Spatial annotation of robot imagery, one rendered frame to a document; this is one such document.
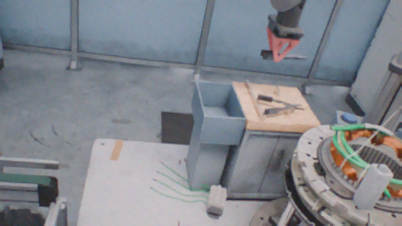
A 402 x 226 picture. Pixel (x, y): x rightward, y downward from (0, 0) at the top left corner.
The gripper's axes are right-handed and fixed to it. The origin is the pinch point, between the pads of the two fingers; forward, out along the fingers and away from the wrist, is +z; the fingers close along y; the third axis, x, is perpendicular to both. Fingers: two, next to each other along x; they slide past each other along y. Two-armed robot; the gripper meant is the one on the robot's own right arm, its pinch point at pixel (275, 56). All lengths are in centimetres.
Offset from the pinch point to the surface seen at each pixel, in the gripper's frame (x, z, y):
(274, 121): -0.5, 11.9, 12.3
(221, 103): -9.4, 19.0, -4.3
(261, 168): 0.6, 28.0, 12.4
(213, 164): -12.2, 29.6, 9.8
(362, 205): 5.6, 7.3, 43.0
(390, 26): 160, 42, -162
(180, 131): 6, 118, -116
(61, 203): -53, 52, 5
